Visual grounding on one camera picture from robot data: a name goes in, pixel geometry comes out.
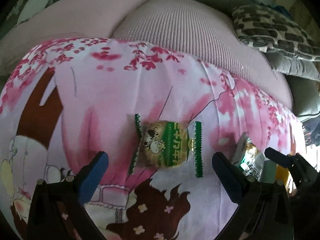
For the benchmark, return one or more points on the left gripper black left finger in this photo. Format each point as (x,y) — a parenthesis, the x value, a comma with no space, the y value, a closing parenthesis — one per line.
(57,209)

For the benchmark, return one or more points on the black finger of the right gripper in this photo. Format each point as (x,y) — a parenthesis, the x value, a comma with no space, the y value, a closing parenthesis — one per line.
(285,161)

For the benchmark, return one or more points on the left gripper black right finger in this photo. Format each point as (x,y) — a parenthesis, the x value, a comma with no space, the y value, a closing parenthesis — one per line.
(263,210)

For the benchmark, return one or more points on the yellow soft bread packet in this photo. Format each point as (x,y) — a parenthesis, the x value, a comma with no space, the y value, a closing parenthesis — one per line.
(283,175)

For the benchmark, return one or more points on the round green cookie packet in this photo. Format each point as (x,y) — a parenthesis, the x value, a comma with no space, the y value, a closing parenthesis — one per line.
(168,144)

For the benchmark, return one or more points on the person's hand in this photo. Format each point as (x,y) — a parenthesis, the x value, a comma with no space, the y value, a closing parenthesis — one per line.
(291,191)

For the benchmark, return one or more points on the teal rimmed white tray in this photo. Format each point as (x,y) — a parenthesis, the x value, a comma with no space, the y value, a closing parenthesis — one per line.
(268,174)

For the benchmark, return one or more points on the green white cracker packet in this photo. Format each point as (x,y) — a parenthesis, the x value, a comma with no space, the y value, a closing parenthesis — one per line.
(248,158)

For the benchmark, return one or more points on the grey cushion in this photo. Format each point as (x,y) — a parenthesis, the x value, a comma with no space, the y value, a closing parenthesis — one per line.
(293,67)

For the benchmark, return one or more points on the pink cartoon girl cloth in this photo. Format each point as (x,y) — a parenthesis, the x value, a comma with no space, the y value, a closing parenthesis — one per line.
(69,98)

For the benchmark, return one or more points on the black white patterned pillow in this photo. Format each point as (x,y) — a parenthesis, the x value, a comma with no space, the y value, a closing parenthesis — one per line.
(269,31)

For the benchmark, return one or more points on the pink knitted sofa cover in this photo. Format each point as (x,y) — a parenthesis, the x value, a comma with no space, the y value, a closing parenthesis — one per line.
(182,25)

